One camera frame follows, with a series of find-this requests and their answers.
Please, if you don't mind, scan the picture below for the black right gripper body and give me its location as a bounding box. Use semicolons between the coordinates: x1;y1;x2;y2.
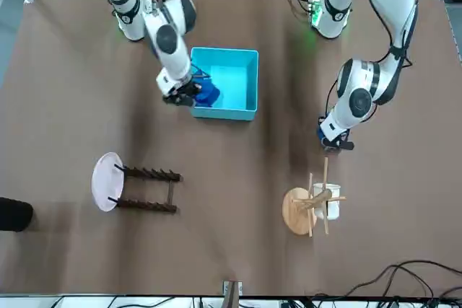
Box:
176;82;202;104

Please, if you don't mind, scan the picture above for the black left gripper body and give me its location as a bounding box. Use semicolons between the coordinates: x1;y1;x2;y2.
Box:
323;136;348;152

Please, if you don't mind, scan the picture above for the white mug black handle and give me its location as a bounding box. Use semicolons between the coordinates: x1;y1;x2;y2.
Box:
312;182;342;221

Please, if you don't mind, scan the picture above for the round white plate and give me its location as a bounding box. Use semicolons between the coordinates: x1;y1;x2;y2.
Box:
90;151;126;214

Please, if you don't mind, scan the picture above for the cyan plastic box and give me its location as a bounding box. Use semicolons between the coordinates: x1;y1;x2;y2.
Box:
190;46;260;121

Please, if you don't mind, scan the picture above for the dark wooden dish rack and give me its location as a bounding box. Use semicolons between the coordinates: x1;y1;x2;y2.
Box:
108;162;183;215

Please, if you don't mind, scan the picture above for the light wooden mug stand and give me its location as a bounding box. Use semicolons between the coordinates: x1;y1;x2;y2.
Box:
282;156;347;238

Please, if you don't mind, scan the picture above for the small green circuit board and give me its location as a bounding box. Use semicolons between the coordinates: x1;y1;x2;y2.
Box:
306;0;323;22

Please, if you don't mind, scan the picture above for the black round object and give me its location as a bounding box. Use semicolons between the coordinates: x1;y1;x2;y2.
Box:
0;198;34;232

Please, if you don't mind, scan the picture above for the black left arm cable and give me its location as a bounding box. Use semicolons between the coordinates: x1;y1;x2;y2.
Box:
326;0;419;121

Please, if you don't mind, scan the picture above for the long black table cable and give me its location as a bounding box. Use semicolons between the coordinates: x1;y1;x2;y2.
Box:
339;259;462;300
306;265;436;308

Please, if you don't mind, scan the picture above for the aluminium camera post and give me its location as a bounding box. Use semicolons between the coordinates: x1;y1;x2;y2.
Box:
222;279;243;308

